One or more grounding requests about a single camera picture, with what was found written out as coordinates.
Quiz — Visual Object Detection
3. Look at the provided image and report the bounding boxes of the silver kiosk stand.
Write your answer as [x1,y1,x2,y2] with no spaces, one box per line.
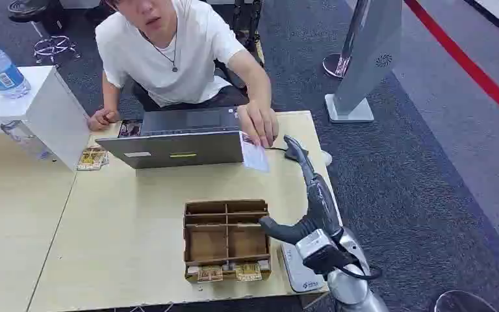
[324,0,403,124]

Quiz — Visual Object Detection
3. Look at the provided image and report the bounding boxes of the person's left hand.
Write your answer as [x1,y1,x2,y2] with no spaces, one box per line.
[237,100,280,149]

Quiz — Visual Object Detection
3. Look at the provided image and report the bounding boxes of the round metal stand base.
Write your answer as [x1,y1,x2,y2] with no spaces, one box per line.
[322,53,352,79]

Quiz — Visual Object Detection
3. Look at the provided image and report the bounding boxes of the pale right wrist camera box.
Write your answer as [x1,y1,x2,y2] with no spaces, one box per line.
[295,229,359,276]

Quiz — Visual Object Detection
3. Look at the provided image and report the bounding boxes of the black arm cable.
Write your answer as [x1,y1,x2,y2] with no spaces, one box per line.
[335,257,383,281]

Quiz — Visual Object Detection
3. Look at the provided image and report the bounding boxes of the stack of yellow cards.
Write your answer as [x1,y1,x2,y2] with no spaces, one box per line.
[76,145,110,172]

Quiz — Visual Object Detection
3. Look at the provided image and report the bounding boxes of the yellow printed card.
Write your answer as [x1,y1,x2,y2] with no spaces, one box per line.
[235,263,263,283]
[196,266,225,283]

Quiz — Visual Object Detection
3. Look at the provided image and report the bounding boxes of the red floor tape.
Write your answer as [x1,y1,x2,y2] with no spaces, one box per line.
[403,0,499,130]

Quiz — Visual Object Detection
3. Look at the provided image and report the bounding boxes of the white flat device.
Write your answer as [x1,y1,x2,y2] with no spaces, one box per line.
[279,242,326,294]

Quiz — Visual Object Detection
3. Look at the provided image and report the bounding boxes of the white printed card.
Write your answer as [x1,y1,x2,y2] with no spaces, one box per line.
[238,131,272,174]

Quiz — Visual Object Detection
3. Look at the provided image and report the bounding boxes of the dark printed card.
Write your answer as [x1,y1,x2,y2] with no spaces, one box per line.
[118,120,143,138]

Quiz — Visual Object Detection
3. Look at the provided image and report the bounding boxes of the round grey stool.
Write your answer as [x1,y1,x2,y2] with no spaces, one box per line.
[433,290,499,312]

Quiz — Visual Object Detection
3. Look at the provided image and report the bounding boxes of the white desk riser box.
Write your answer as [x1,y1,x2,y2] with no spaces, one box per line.
[0,65,92,172]

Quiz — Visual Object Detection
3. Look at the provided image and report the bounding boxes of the grey laptop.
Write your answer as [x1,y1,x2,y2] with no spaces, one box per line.
[95,106,246,170]

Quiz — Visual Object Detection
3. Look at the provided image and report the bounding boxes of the wooden card box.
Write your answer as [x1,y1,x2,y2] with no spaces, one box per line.
[183,198,273,284]

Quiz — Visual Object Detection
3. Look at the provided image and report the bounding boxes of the black cord necklace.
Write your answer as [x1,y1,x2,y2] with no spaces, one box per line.
[139,19,180,73]

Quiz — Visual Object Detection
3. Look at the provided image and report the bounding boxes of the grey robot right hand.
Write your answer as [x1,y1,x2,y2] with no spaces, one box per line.
[259,135,345,246]

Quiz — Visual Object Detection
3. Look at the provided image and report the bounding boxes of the person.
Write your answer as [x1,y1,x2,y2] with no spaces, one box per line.
[87,0,280,149]

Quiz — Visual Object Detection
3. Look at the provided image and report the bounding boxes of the black office chair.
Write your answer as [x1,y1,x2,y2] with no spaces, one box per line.
[6,0,83,64]

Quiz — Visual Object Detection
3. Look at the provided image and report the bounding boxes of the person's right hand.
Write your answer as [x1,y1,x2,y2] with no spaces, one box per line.
[87,108,122,132]

